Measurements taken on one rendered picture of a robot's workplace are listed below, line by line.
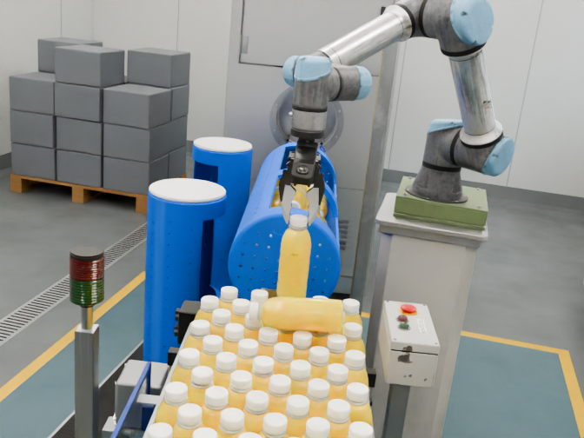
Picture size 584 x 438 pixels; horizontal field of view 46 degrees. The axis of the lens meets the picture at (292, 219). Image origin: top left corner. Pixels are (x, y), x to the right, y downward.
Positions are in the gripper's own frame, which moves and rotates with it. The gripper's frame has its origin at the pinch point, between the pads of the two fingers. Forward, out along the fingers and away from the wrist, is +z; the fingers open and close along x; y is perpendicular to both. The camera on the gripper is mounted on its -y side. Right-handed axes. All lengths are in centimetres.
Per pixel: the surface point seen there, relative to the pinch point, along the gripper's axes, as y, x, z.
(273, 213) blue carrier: 17.3, 6.5, 4.6
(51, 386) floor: 118, 102, 127
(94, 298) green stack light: -28.9, 36.5, 9.8
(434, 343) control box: -18.1, -30.1, 17.5
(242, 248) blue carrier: 16.1, 13.5, 14.3
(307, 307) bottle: -17.6, -3.6, 12.5
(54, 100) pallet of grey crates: 381, 199, 50
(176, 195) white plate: 86, 44, 24
